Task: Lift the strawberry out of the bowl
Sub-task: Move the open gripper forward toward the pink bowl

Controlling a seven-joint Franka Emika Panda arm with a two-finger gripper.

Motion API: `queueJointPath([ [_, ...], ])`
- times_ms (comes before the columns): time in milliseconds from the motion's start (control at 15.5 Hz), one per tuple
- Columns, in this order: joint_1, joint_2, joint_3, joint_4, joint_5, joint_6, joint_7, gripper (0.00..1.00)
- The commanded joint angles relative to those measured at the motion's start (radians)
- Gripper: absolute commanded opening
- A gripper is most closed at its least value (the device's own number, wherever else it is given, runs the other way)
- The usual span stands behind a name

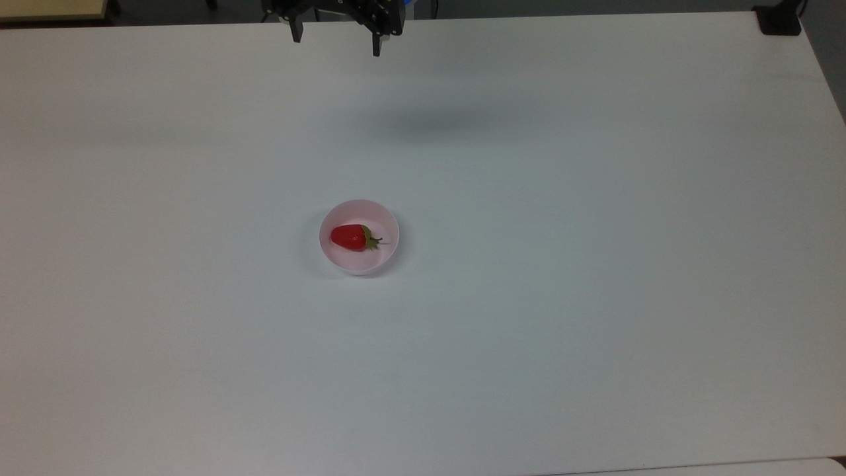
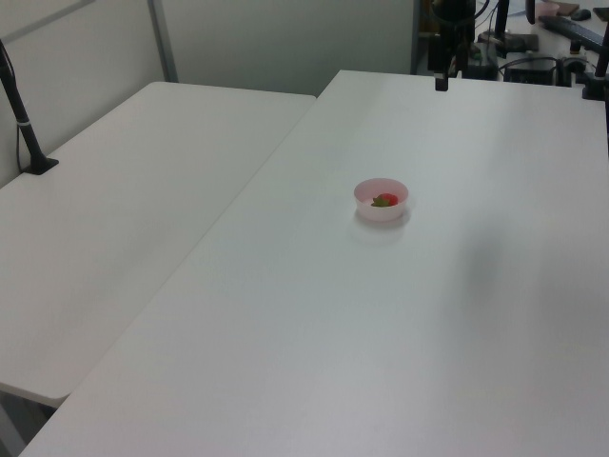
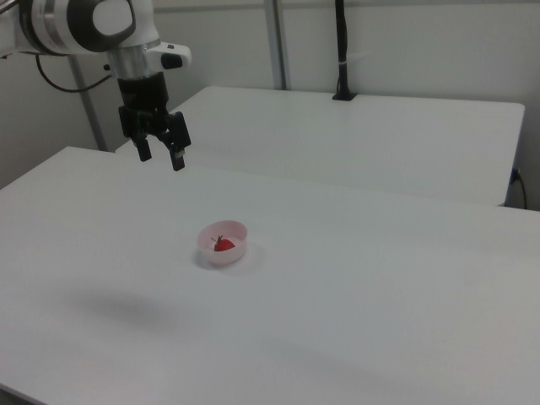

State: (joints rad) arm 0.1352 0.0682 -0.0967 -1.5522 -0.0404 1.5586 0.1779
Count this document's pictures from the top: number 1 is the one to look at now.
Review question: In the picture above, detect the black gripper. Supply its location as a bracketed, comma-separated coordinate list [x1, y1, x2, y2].
[262, 0, 404, 58]

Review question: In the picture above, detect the red strawberry with green leaves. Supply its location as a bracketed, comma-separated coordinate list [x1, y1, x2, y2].
[330, 223, 385, 253]

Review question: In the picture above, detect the pink plastic bowl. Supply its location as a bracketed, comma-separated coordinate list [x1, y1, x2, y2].
[319, 199, 401, 276]

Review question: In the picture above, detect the light wooden table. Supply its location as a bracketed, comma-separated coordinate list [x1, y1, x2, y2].
[0, 0, 110, 24]

